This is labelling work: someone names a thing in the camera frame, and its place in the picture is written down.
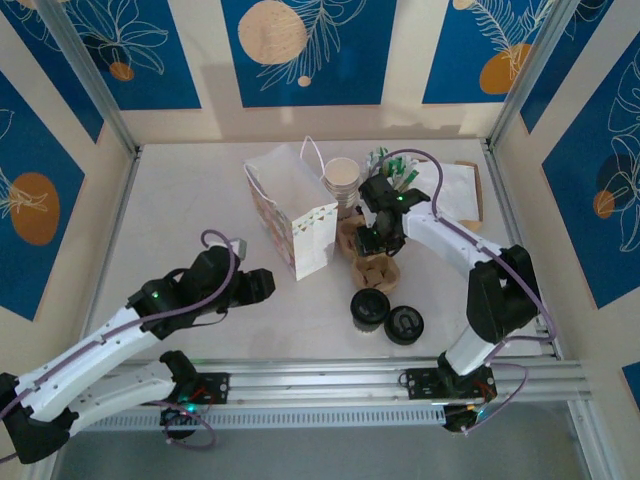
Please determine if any white patterned paper bag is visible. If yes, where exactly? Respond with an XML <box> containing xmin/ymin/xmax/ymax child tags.
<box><xmin>243</xmin><ymin>135</ymin><xmax>340</xmax><ymax>283</ymax></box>

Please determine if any stack of paper cups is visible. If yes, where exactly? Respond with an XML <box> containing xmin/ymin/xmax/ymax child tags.
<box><xmin>322</xmin><ymin>157</ymin><xmax>362</xmax><ymax>221</ymax></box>

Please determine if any white paper napkin stack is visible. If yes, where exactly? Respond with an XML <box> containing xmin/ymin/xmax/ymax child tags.
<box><xmin>422</xmin><ymin>162</ymin><xmax>479</xmax><ymax>221</ymax></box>

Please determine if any black base electronics box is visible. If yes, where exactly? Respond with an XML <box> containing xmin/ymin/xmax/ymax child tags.
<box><xmin>159</xmin><ymin>403</ymin><xmax>201</xmax><ymax>442</ymax></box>
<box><xmin>442</xmin><ymin>403</ymin><xmax>484</xmax><ymax>435</ymax></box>

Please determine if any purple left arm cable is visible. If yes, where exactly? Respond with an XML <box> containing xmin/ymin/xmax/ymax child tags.
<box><xmin>0</xmin><ymin>228</ymin><xmax>247</xmax><ymax>464</ymax></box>

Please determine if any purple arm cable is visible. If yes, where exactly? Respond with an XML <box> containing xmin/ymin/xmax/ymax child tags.
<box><xmin>0</xmin><ymin>228</ymin><xmax>247</xmax><ymax>464</ymax></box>
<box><xmin>367</xmin><ymin>147</ymin><xmax>557</xmax><ymax>436</ymax></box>

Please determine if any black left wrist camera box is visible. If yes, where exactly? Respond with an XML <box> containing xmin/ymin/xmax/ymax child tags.
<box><xmin>192</xmin><ymin>238</ymin><xmax>249</xmax><ymax>282</ymax></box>

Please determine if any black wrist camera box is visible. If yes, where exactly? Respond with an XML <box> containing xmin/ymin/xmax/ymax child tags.
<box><xmin>360</xmin><ymin>176</ymin><xmax>397</xmax><ymax>212</ymax></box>
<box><xmin>192</xmin><ymin>238</ymin><xmax>249</xmax><ymax>282</ymax></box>

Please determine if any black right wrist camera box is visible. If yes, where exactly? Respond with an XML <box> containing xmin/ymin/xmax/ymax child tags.
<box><xmin>360</xmin><ymin>176</ymin><xmax>397</xmax><ymax>212</ymax></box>

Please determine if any thin black cable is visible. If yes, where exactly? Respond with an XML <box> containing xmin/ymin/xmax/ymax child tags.
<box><xmin>188</xmin><ymin>307</ymin><xmax>229</xmax><ymax>329</ymax></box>

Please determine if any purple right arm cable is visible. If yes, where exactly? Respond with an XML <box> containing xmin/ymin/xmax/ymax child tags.
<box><xmin>367</xmin><ymin>147</ymin><xmax>557</xmax><ymax>436</ymax></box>

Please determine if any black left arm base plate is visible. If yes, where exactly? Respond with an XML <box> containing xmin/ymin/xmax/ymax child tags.
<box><xmin>159</xmin><ymin>372</ymin><xmax>231</xmax><ymax>407</ymax></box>

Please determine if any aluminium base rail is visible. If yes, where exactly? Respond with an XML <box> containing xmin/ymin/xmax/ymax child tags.
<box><xmin>44</xmin><ymin>355</ymin><xmax>587</xmax><ymax>407</ymax></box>

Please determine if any aluminium table side rail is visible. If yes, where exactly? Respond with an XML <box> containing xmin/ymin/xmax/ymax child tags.
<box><xmin>480</xmin><ymin>141</ymin><xmax>561</xmax><ymax>357</ymax></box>
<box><xmin>79</xmin><ymin>149</ymin><xmax>144</xmax><ymax>361</ymax></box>

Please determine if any slotted white cable duct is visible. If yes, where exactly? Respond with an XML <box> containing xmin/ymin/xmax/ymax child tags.
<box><xmin>63</xmin><ymin>405</ymin><xmax>447</xmax><ymax>432</ymax></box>

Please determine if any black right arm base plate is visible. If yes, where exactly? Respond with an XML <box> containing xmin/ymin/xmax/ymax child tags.
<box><xmin>404</xmin><ymin>366</ymin><xmax>499</xmax><ymax>401</ymax></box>

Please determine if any aluminium frame post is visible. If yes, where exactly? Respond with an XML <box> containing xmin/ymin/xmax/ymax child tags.
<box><xmin>37</xmin><ymin>0</ymin><xmax>141</xmax><ymax>157</ymax></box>
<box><xmin>487</xmin><ymin>0</ymin><xmax>584</xmax><ymax>149</ymax></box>

